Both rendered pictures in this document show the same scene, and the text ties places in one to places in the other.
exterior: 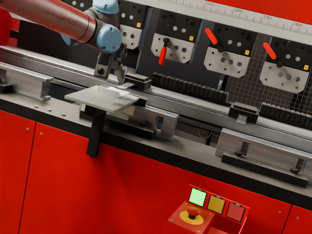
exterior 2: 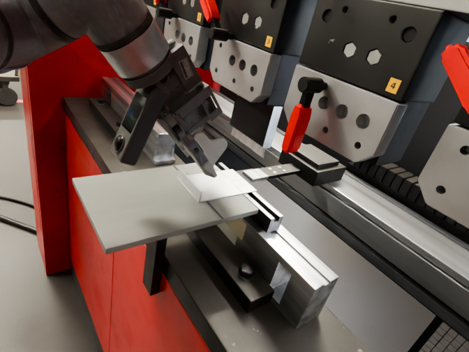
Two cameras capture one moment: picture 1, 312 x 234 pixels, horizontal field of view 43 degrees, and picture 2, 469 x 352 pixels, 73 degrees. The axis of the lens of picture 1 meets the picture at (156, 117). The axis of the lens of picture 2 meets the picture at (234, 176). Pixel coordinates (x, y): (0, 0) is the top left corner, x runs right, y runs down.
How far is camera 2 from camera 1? 1.08 m
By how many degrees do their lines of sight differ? 35
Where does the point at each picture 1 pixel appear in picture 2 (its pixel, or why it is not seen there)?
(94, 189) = (155, 339)
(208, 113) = (444, 280)
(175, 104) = (373, 230)
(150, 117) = (267, 260)
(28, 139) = not seen: hidden behind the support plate
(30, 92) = (146, 149)
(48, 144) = not seen: hidden behind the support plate
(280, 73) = not seen: outside the picture
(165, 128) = (291, 300)
